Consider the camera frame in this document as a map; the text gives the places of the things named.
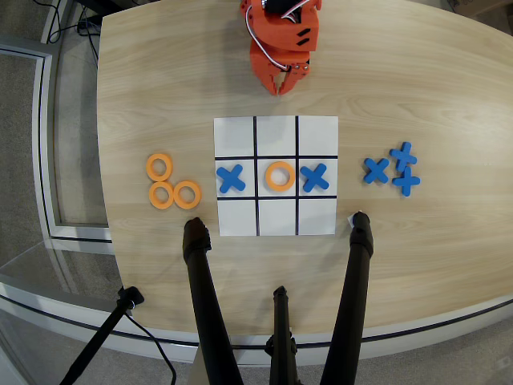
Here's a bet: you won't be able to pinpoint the black floor cables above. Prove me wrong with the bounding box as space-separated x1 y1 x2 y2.
39 0 101 61

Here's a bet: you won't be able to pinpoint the thin black stand pole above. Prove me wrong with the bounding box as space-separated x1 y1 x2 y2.
59 286 146 385

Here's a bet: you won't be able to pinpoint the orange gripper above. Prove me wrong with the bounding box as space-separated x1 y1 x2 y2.
249 10 321 96

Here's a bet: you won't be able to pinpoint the orange foam ring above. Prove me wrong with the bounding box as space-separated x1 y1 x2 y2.
145 152 175 182
148 180 176 210
265 160 297 191
172 180 202 209

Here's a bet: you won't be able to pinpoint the black tripod leg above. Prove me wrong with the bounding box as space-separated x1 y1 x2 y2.
182 217 245 385
318 211 375 385

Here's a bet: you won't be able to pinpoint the white tic-tac-toe board sheet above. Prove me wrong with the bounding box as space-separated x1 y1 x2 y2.
213 115 340 237

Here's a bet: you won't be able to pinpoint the grey metal floor frame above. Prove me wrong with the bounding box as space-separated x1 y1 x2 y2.
0 35 117 245

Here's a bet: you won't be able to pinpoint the black tripod centre column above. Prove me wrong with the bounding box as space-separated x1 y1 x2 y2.
264 285 301 385

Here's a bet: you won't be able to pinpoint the blue foam cross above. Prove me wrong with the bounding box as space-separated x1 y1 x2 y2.
389 141 418 172
299 163 330 193
362 156 390 185
216 164 247 193
391 165 422 198

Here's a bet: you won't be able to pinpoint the black cable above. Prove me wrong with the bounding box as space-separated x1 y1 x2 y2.
123 311 178 385

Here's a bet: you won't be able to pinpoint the brown cardboard box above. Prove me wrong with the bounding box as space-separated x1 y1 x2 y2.
446 0 513 19

